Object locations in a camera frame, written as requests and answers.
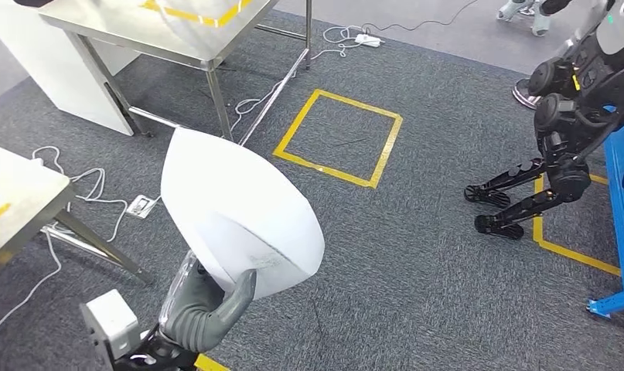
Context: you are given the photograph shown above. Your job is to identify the black humanoid robot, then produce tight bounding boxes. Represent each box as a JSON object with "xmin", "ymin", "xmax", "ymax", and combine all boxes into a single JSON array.
[{"xmin": 464, "ymin": 0, "xmax": 624, "ymax": 242}]

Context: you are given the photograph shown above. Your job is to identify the black floor cable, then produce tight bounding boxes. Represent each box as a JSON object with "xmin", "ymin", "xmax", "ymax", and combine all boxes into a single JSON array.
[{"xmin": 361, "ymin": 0, "xmax": 481, "ymax": 32}]

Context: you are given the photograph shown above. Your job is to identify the white curved plastic part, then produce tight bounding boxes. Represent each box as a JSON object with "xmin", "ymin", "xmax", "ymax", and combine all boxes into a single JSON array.
[{"xmin": 160, "ymin": 128, "xmax": 326, "ymax": 301}]

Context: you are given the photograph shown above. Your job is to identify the white floor cable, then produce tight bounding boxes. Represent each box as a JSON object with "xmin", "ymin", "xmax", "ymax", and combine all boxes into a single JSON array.
[
  {"xmin": 229, "ymin": 24, "xmax": 367, "ymax": 135},
  {"xmin": 0, "ymin": 230, "xmax": 63, "ymax": 340},
  {"xmin": 31, "ymin": 145, "xmax": 162, "ymax": 243}
]

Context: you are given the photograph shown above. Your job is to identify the person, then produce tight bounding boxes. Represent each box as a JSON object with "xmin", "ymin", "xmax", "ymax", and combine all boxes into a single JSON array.
[{"xmin": 497, "ymin": 0, "xmax": 574, "ymax": 38}]

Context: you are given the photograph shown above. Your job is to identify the steel workbench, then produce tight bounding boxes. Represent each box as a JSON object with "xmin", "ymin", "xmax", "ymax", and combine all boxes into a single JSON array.
[
  {"xmin": 0, "ymin": 141, "xmax": 154, "ymax": 285},
  {"xmin": 35, "ymin": 0, "xmax": 314, "ymax": 147}
]

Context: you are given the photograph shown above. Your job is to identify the yellow floor tape square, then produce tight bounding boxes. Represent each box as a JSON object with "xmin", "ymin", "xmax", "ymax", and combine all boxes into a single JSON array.
[
  {"xmin": 193, "ymin": 353, "xmax": 230, "ymax": 371},
  {"xmin": 533, "ymin": 172, "xmax": 622, "ymax": 277},
  {"xmin": 273, "ymin": 89, "xmax": 404, "ymax": 189}
]

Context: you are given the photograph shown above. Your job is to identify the white desk panel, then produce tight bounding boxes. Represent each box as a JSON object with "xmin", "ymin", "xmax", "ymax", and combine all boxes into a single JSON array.
[{"xmin": 0, "ymin": 0, "xmax": 141, "ymax": 137}]

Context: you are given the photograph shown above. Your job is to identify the chrome stand base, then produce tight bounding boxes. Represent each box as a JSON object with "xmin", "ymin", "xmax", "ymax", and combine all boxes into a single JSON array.
[{"xmin": 511, "ymin": 77, "xmax": 543, "ymax": 111}]

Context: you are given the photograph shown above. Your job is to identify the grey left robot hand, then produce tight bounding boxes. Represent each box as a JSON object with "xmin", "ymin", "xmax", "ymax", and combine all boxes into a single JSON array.
[{"xmin": 160, "ymin": 250, "xmax": 257, "ymax": 339}]

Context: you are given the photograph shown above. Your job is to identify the silver floor socket box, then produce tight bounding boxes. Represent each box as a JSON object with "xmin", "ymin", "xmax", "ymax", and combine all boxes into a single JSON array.
[{"xmin": 127, "ymin": 194, "xmax": 162, "ymax": 220}]

